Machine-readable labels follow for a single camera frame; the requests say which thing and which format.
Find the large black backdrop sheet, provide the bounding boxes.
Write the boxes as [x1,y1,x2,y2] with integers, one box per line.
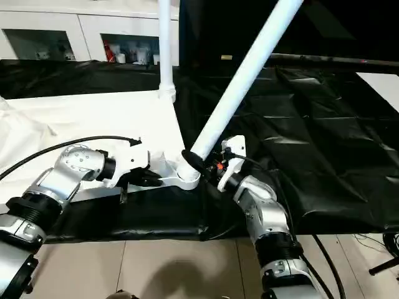
[179,0,399,64]

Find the long dark metal rod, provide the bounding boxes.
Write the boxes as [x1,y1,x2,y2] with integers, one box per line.
[271,53,399,69]

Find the black coiled floor cables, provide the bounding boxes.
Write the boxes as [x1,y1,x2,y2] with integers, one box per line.
[382,232,399,260]

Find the black plastic table mat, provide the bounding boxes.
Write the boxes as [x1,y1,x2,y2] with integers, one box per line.
[0,59,399,243]

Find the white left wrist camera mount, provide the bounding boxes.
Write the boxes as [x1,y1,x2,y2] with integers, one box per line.
[107,136,153,190]

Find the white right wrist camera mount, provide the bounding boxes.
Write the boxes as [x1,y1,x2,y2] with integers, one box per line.
[216,135,248,192]

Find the white flat board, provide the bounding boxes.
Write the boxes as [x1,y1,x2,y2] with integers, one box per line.
[355,72,399,113]

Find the white glass-door cabinet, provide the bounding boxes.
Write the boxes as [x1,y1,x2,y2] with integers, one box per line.
[0,0,181,69]

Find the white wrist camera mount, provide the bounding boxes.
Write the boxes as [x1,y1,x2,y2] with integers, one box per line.
[216,135,248,192]
[107,136,153,190]

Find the white plastic table top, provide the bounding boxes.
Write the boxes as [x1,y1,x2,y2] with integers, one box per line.
[0,90,203,213]

